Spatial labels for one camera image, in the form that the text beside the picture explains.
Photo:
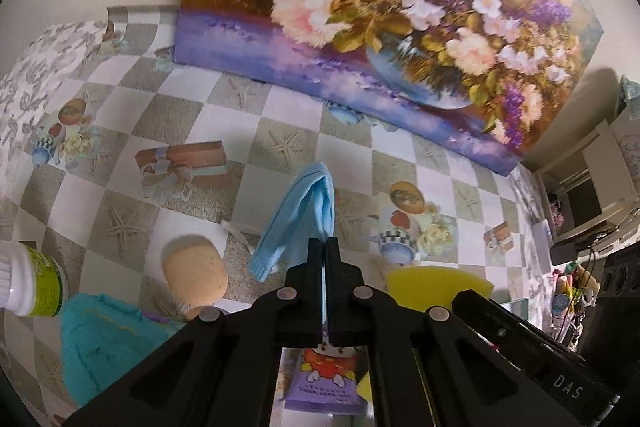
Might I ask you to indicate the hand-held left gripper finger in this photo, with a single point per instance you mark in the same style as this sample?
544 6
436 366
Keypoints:
331 297
322 297

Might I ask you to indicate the blue face mask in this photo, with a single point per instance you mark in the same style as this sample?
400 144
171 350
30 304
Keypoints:
295 227

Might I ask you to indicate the yellow sponge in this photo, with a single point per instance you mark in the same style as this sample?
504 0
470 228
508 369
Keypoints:
425 284

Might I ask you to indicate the white and teal box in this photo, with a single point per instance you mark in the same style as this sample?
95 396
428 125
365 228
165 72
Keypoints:
517 308

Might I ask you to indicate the pile of colourful small toys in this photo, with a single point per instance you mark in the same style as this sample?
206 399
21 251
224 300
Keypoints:
572 297

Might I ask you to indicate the purple tissue packet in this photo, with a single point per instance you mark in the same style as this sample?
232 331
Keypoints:
325 387

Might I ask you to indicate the black device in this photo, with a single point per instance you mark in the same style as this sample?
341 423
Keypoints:
572 252

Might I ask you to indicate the tan round sponge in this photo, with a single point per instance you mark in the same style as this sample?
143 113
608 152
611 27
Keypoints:
192 272

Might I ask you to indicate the small white box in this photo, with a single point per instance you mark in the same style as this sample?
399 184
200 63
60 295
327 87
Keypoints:
542 237

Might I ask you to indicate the white shelf unit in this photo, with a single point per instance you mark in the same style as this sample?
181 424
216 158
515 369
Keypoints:
590 187

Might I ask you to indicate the teal cloth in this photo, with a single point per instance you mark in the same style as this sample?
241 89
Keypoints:
100 337

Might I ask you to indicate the flower painting canvas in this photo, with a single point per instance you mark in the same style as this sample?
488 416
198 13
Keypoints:
400 32

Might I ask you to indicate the white bottle with green label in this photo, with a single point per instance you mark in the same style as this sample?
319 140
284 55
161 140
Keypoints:
30 277

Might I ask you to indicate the grey floral bed cover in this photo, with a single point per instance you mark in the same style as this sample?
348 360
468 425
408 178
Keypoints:
40 72

